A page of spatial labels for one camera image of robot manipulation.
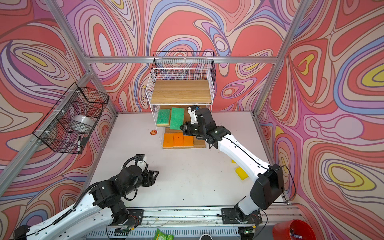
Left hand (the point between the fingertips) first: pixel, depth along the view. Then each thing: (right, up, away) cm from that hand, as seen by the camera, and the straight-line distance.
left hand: (157, 172), depth 75 cm
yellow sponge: (+10, +28, 0) cm, 30 cm away
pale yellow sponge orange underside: (+15, +14, +26) cm, 33 cm away
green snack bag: (+4, -27, -7) cm, 28 cm away
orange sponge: (+2, +12, +24) cm, 27 cm away
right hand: (+13, +21, +1) cm, 25 cm away
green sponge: (+2, +28, +7) cm, 29 cm away
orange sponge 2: (+8, +14, +26) cm, 31 cm away
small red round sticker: (-11, +19, +32) cm, 39 cm away
